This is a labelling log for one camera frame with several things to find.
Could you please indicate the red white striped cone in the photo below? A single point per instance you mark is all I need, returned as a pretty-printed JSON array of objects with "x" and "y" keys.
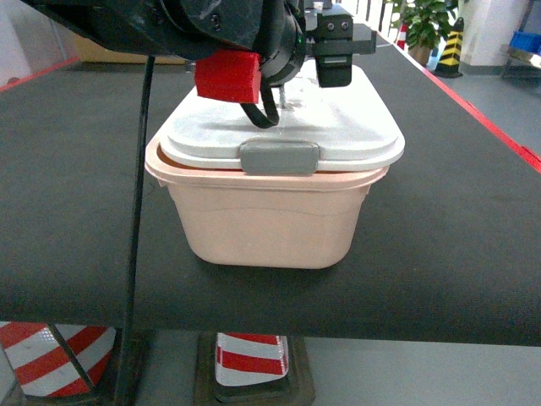
[{"x": 252, "y": 369}]

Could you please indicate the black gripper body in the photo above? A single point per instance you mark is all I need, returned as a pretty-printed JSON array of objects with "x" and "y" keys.
[{"x": 333, "y": 38}]

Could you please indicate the green potted plant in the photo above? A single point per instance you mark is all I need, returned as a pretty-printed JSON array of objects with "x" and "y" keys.
[{"x": 428, "y": 22}]

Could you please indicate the stainless steel roller rack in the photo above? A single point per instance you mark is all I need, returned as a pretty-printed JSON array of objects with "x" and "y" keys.
[{"x": 520, "y": 64}]

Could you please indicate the white box lid grey latch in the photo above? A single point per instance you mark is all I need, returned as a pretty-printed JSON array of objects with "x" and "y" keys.
[{"x": 351, "y": 127}]

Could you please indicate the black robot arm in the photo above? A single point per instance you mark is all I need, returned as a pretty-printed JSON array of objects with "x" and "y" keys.
[{"x": 282, "y": 33}]

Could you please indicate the blue bin far right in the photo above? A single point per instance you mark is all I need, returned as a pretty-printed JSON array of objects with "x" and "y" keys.
[{"x": 525, "y": 41}]

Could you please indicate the red printed camera mount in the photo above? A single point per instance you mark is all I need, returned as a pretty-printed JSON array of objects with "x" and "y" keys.
[{"x": 229, "y": 76}]

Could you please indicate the red white traffic cone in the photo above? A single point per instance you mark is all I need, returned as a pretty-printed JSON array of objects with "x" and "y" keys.
[{"x": 401, "y": 39}]

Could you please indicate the black table mat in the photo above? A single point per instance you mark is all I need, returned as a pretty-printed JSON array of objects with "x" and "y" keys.
[{"x": 440, "y": 254}]

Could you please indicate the yellow black traffic cone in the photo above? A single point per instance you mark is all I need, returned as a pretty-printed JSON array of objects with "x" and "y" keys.
[{"x": 448, "y": 65}]

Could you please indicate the red metal table frame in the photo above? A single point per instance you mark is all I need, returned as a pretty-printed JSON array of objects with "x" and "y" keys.
[{"x": 84, "y": 116}]

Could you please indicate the pink plastic storage box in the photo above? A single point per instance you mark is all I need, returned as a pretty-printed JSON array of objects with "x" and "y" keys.
[{"x": 232, "y": 218}]

